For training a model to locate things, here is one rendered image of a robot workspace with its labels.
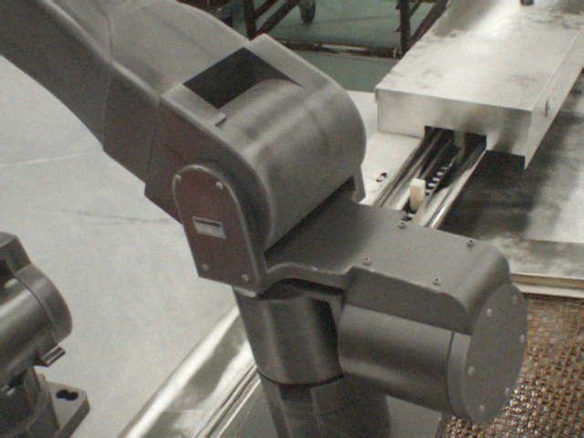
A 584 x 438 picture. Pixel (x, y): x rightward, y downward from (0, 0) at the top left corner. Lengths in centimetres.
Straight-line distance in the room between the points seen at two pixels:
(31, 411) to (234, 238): 42
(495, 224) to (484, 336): 62
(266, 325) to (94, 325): 51
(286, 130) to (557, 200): 68
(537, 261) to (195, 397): 31
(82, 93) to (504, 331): 20
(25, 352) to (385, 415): 32
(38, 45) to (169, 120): 8
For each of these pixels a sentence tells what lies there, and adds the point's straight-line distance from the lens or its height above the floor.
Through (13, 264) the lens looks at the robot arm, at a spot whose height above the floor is 99.
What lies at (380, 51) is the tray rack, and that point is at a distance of 301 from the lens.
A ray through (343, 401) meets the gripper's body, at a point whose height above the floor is 107.
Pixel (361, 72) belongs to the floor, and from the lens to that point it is 320.
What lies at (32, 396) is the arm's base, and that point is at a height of 88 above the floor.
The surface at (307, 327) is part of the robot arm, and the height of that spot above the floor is 112.
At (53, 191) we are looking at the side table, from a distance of 111.
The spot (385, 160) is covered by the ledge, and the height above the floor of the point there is 86.
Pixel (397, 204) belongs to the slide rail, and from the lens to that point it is 94.
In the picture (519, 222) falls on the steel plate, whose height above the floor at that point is 82.
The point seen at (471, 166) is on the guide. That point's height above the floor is 86.
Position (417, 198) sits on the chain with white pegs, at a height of 85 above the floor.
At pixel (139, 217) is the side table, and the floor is 82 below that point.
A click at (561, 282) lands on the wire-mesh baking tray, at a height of 91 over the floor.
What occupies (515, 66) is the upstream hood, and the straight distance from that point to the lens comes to 107.
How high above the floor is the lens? 137
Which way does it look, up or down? 35 degrees down
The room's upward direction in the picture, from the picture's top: 6 degrees counter-clockwise
